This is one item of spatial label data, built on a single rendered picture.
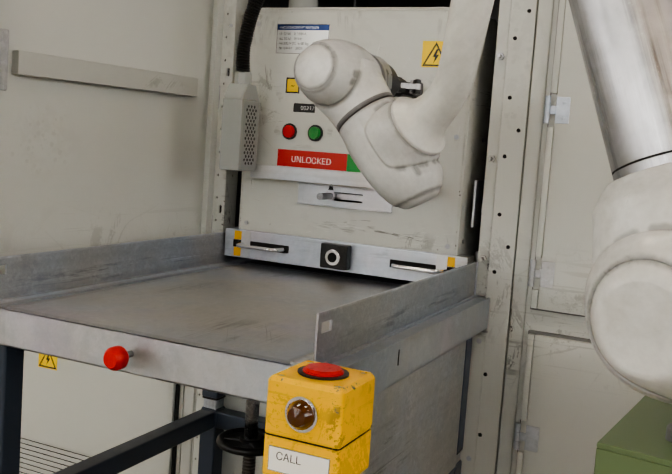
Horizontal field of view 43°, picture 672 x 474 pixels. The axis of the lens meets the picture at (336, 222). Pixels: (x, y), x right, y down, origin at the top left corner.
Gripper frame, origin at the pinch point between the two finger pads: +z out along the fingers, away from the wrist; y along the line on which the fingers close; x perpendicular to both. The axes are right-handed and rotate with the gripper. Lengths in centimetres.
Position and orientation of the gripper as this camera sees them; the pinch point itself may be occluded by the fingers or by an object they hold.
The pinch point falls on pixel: (412, 91)
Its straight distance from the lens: 166.0
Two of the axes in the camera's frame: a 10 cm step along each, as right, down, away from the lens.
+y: 9.0, 1.0, -4.2
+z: 4.3, -0.5, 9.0
